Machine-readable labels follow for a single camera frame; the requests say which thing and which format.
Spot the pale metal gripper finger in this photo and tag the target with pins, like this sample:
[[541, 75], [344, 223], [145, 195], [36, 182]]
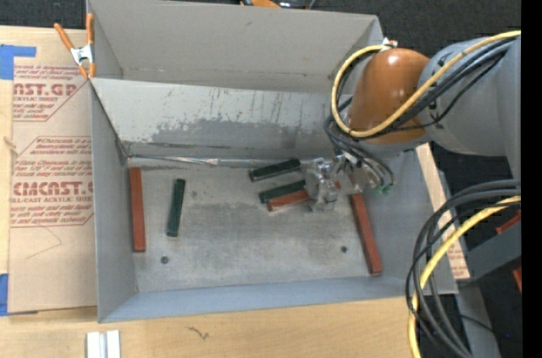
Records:
[[329, 197], [314, 182]]

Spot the red-brown flat block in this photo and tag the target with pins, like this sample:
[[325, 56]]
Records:
[[366, 238], [137, 212], [288, 200]]

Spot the dark green flat block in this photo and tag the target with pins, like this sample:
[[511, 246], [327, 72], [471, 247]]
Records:
[[281, 191], [175, 208], [275, 169]]

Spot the grey metal bin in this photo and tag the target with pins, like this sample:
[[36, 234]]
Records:
[[237, 246]]

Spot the brown cardboard board red print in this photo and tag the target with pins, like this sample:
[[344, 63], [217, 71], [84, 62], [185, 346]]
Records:
[[51, 229]]

